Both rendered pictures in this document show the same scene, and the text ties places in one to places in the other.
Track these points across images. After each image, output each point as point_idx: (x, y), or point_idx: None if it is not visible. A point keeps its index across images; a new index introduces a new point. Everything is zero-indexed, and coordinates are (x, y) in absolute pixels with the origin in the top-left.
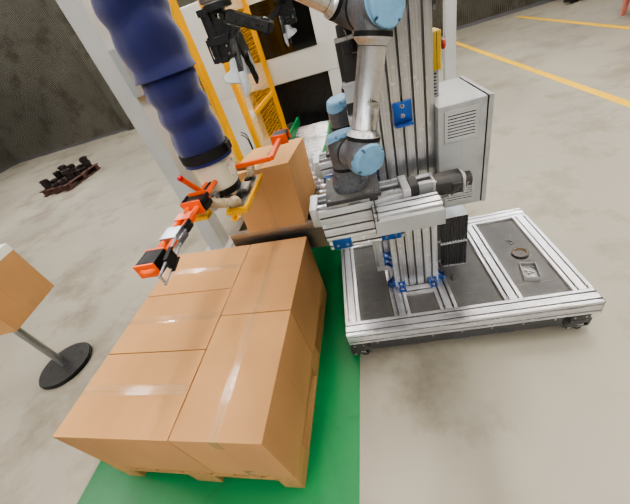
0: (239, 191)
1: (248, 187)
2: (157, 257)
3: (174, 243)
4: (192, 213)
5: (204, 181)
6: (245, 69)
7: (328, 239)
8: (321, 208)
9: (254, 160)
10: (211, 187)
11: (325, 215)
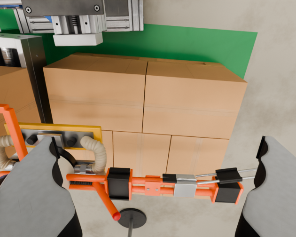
0: (63, 144)
1: (54, 134)
2: (233, 188)
3: (201, 181)
4: (148, 181)
5: (68, 190)
6: (284, 190)
7: (106, 27)
8: (89, 27)
9: (16, 134)
10: (86, 177)
11: (96, 22)
